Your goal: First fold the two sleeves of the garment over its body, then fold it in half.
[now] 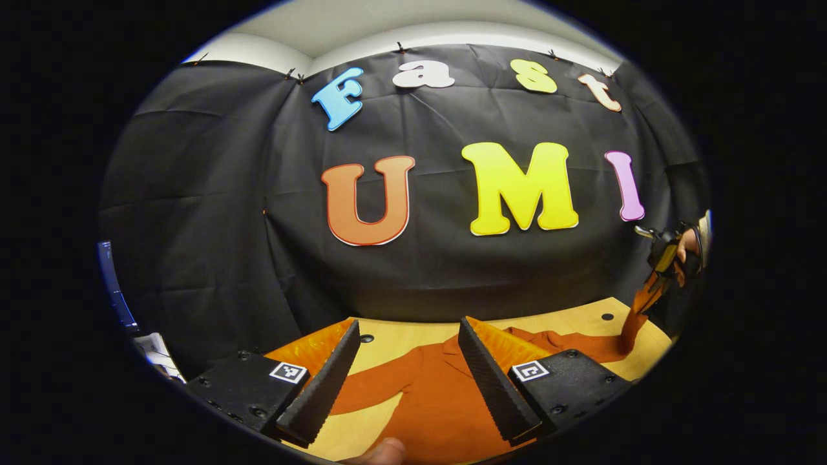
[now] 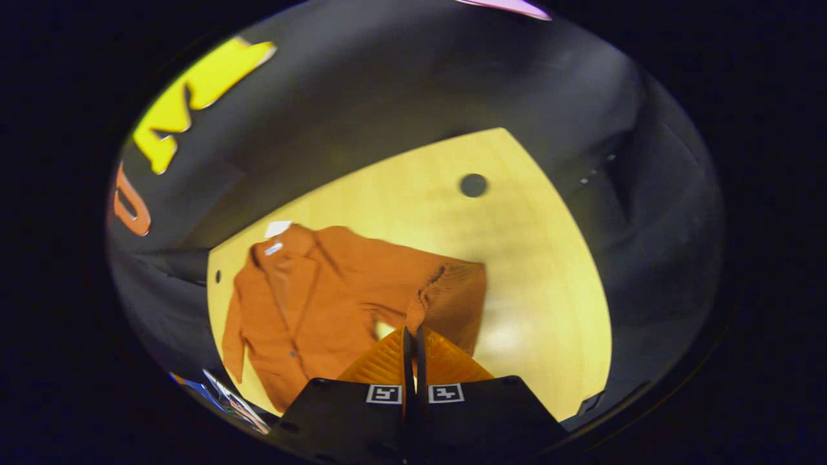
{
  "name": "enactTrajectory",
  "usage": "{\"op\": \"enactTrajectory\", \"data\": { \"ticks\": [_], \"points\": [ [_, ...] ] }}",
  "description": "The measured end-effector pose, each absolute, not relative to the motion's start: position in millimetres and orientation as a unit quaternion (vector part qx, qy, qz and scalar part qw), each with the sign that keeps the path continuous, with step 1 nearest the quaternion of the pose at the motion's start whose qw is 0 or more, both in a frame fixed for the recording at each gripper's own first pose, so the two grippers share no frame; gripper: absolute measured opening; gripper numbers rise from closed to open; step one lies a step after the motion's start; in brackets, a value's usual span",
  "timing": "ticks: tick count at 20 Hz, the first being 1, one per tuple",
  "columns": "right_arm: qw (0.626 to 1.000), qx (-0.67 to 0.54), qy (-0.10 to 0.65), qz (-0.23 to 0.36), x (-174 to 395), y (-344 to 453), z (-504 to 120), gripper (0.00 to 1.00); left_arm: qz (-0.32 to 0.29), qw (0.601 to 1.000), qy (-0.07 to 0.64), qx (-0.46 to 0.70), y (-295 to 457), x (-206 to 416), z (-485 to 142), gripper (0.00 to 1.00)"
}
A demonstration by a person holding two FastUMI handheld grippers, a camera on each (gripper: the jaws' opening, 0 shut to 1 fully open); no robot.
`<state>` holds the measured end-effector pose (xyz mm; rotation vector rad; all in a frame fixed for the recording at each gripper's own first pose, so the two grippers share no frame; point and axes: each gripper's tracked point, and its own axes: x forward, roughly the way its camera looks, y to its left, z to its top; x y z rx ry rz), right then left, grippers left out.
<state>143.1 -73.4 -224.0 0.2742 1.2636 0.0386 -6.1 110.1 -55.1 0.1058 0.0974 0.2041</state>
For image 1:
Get black backdrop cloth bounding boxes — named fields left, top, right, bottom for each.
left=97, top=44, right=711, bottom=382

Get orange corduroy shirt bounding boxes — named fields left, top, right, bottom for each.
left=330, top=287, right=666, bottom=465

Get blue board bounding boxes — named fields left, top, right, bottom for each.
left=97, top=240, right=140, bottom=331

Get white printed papers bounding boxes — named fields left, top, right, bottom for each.
left=132, top=331, right=188, bottom=383

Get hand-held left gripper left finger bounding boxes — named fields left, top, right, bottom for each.
left=187, top=318, right=361, bottom=448

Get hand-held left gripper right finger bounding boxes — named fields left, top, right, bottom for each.
left=457, top=316, right=637, bottom=448

